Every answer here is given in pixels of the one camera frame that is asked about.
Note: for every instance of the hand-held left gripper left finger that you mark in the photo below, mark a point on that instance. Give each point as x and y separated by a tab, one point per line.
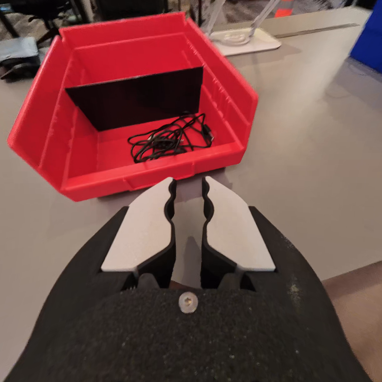
140	235

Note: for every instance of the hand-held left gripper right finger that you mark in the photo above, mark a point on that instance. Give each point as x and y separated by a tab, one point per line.
238	235

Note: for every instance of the red storage bin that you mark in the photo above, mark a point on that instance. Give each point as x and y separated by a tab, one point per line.
134	53

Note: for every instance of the blue storage bin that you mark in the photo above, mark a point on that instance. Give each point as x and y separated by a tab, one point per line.
368	41

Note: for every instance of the grey desk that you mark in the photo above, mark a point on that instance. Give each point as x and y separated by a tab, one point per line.
298	149

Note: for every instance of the white folding stand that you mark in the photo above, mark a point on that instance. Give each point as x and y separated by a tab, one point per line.
253	44

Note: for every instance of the orange traffic cone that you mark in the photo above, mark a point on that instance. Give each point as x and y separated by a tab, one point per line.
283	10

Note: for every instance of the black office chair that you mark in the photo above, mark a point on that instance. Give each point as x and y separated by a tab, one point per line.
44	9

